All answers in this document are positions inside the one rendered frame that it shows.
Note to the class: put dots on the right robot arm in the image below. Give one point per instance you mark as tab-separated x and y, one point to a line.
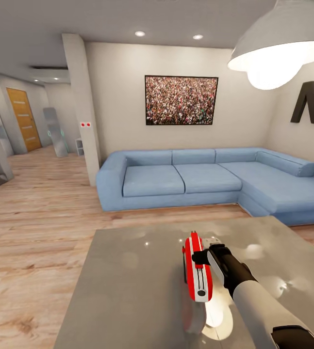
269	324

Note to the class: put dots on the coffee table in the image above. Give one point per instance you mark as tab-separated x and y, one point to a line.
131	292

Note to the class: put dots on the picture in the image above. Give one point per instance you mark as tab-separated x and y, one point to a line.
179	100

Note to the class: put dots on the sofa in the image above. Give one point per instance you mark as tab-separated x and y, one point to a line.
261	181

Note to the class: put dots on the radio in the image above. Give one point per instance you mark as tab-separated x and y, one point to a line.
198	277

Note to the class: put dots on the room light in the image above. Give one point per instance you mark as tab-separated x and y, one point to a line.
290	21

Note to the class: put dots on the standing mirror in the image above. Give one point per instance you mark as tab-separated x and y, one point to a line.
57	135

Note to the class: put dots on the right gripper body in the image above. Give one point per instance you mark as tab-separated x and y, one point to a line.
200	257

